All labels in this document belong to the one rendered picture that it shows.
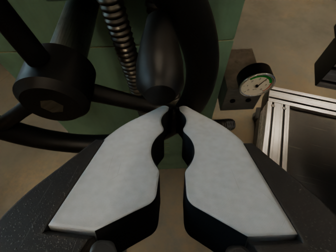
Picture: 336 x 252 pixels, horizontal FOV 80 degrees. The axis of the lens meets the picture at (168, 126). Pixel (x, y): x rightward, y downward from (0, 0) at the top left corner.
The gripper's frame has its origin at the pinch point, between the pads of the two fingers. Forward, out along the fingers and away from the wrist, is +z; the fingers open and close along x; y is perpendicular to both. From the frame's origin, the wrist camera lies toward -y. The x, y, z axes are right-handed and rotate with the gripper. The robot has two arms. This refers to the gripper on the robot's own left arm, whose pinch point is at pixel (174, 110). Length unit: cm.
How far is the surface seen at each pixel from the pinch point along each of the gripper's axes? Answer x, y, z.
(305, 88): 76, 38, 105
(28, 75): -11.0, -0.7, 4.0
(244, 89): 12.9, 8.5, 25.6
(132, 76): -5.4, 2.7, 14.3
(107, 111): -17.7, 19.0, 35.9
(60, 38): -10.9, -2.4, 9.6
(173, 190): 0, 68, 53
